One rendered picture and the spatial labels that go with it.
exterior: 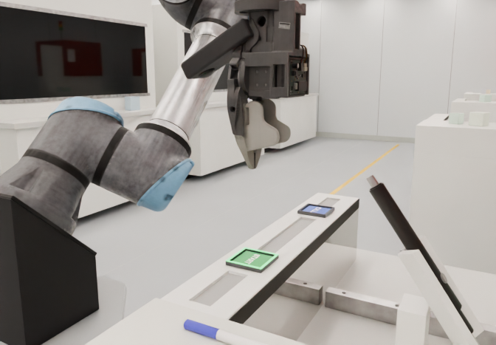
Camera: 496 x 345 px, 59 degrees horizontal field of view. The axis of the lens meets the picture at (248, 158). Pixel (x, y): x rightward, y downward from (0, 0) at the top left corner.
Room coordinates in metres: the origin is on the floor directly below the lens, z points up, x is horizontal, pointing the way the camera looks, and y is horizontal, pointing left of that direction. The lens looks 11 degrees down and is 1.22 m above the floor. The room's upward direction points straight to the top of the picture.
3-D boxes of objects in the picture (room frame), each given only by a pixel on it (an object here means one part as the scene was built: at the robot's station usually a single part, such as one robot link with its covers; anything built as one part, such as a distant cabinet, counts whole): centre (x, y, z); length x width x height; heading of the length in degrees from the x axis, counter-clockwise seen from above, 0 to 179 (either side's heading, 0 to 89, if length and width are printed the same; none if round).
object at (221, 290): (0.69, -0.07, 0.89); 0.55 x 0.09 x 0.14; 151
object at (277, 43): (0.57, -0.03, 1.25); 0.09 x 0.08 x 0.12; 61
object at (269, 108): (0.58, -0.03, 1.14); 0.06 x 0.03 x 0.09; 61
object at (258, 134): (0.55, -0.01, 1.14); 0.06 x 0.03 x 0.09; 61
